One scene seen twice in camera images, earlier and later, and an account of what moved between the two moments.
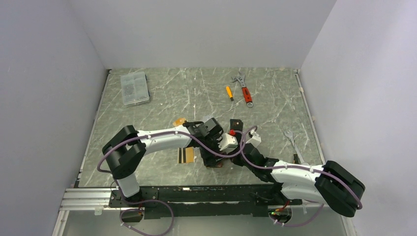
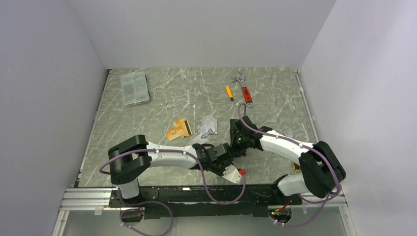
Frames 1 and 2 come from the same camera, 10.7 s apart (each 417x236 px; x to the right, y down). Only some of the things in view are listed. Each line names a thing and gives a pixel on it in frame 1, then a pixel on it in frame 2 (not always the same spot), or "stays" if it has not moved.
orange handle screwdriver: x=229 y=93 stays
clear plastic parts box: x=134 y=88 stays
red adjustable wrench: x=241 y=77 stays
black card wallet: x=236 y=124 stays
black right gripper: x=235 y=159 -> x=238 y=152
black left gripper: x=209 y=159 -> x=224 y=172
